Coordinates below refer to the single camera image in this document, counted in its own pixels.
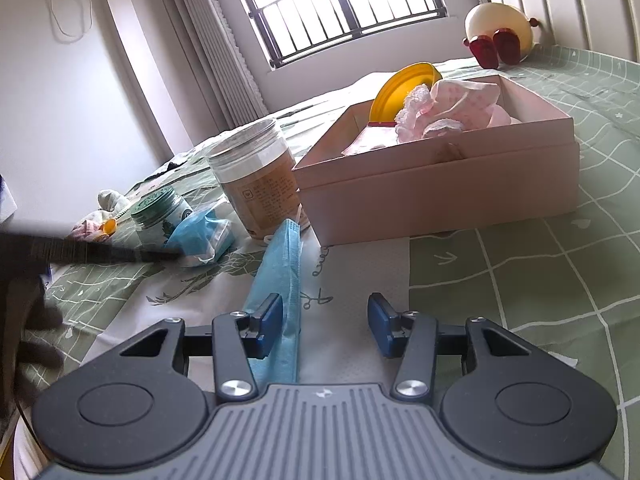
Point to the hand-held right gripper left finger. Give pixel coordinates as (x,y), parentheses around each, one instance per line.
(270,317)

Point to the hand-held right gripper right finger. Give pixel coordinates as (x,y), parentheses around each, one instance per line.
(382,320)

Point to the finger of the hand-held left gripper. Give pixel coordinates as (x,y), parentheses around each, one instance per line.
(75,249)

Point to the blue face mask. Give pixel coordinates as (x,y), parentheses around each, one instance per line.
(280,270)

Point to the green lid jar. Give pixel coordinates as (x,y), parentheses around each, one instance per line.
(160,210)

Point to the blue packet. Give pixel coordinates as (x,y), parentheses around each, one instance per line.
(200,235)

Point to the pink cardboard box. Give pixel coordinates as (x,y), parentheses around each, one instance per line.
(425,195)

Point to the grey plush cloth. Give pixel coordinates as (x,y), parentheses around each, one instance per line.
(114,202)

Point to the dark cloth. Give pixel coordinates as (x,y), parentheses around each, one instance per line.
(167,167)

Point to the clear jar brown contents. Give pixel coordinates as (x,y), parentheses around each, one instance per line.
(260,185)

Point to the green grid bedsheet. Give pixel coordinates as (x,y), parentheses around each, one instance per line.
(525,270)

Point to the pink lace cloth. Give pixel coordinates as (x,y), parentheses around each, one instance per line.
(460,102)

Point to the beige curtain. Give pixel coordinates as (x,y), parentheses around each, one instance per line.
(210,40)

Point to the barred window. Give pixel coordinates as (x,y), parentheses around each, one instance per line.
(345,10)

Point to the cream round toy red feet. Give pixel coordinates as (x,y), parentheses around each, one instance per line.
(495,22)

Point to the beige padded headboard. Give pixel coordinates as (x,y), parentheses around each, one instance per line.
(570,0)

